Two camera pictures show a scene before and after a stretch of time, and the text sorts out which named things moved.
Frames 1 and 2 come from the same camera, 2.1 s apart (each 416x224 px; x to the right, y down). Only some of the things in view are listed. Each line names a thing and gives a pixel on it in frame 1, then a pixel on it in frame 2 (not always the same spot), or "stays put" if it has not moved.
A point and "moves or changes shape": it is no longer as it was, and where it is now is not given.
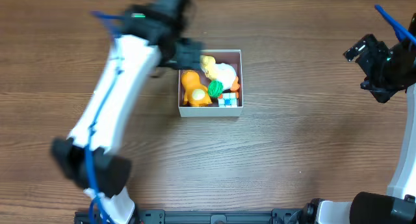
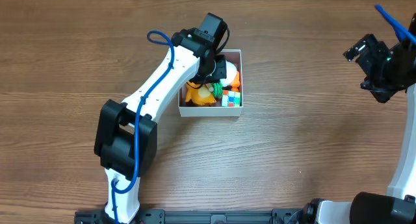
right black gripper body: x=368 y=54 stays put
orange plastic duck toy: x=195 y=94 stays put
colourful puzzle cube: x=227 y=100 moves or changes shape
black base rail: x=186 y=216 stays put
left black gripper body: x=187 y=55 -> x=220 y=72
